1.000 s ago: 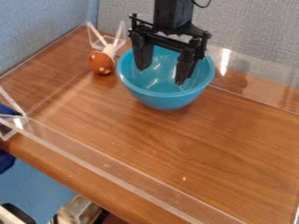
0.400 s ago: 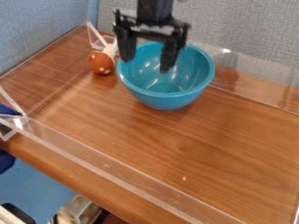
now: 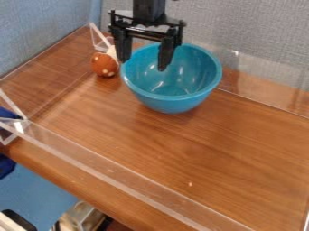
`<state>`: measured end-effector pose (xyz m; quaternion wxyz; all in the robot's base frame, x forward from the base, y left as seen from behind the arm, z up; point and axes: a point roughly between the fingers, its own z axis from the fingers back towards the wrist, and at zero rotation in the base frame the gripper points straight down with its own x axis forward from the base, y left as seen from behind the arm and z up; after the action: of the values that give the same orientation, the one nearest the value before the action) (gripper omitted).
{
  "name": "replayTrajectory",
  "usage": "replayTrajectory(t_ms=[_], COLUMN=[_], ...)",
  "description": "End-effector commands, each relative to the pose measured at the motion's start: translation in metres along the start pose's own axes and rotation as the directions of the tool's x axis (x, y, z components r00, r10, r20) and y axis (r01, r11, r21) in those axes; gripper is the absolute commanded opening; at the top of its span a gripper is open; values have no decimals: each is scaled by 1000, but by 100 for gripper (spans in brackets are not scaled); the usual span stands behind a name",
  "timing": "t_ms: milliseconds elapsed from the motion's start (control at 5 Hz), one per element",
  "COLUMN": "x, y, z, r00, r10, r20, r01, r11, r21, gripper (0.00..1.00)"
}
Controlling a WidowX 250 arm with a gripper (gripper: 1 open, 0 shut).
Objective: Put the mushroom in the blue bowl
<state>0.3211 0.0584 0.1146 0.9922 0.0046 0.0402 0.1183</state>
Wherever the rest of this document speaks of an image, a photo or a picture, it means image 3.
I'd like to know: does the black and white object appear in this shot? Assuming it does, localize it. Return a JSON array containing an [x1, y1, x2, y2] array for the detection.
[[0, 209, 37, 231]]

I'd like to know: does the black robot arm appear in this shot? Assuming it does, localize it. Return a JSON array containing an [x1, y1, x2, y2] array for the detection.
[[108, 0, 186, 71]]

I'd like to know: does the clear acrylic back barrier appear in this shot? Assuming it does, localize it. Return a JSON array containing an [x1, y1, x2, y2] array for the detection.
[[211, 47, 309, 118]]

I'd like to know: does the clear acrylic barrier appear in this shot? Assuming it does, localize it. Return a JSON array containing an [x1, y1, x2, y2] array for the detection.
[[211, 47, 309, 118], [0, 116, 258, 231]]

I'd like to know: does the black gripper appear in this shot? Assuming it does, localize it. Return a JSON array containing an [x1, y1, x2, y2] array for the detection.
[[108, 10, 186, 71]]

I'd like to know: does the clear acrylic corner bracket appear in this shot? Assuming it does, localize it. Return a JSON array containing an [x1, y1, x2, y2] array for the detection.
[[89, 23, 115, 52]]

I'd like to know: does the clear acrylic front barrier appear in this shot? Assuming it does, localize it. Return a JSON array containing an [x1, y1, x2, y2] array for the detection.
[[0, 116, 258, 231]]

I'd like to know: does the blue cloth object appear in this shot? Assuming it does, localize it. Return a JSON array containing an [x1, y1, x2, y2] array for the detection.
[[0, 106, 21, 180]]

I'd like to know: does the brown spotted toy mushroom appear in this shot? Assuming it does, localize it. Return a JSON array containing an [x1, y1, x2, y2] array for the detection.
[[91, 46, 119, 78]]

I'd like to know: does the blue plastic bowl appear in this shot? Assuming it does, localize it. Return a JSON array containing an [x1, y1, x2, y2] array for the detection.
[[120, 43, 222, 114]]

